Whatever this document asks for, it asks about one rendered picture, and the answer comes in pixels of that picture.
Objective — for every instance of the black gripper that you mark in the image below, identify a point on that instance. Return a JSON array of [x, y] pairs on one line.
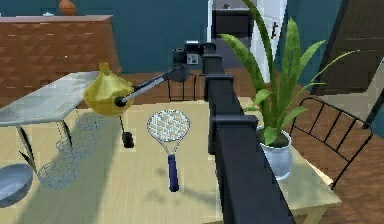
[[178, 73]]

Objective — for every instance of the yellow round vase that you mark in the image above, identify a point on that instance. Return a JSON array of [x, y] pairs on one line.
[[105, 95]]

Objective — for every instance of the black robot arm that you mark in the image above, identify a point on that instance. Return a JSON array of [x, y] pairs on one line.
[[240, 160]]

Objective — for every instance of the pale wooden dining table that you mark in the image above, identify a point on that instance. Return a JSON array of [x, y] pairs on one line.
[[126, 186]]

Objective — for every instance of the orange brown round vase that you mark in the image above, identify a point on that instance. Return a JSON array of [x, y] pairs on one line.
[[67, 7]]

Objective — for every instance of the black metal chair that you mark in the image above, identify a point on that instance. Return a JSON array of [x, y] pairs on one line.
[[328, 131], [182, 90]]

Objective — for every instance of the grey marbled slab black legs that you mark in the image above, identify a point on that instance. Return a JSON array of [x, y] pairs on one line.
[[50, 98]]

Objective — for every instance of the brown patterned sideboard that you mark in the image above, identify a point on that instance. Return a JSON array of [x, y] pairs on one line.
[[50, 46]]

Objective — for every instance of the black cabinet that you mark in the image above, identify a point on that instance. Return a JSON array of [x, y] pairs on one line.
[[231, 22]]

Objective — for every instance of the white room door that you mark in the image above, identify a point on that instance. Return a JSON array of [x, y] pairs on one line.
[[263, 46]]

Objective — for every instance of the grey blue bowl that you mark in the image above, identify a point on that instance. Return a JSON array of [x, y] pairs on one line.
[[13, 185]]

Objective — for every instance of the green house plant glass pot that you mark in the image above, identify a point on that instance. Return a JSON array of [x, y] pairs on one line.
[[278, 156]]

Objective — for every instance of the dark brown room door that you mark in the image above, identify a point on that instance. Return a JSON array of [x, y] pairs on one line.
[[356, 43]]

